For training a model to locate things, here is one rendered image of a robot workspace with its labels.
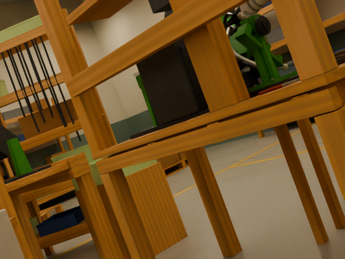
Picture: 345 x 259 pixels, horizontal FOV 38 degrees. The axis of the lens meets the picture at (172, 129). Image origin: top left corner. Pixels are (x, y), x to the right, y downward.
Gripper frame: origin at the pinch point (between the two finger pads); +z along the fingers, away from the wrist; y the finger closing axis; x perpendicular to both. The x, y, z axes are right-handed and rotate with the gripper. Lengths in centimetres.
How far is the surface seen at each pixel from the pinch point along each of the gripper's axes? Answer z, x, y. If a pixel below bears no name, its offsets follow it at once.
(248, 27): -24.7, 22.6, 4.8
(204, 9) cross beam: -28.6, 31.4, 25.8
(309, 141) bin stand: 40, -2, -83
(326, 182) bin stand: 45, 15, -100
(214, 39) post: -20.0, 32.6, 15.6
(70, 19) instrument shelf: 44, -4, 60
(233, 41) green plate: 2.8, 1.3, -5.3
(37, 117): 280, -93, 37
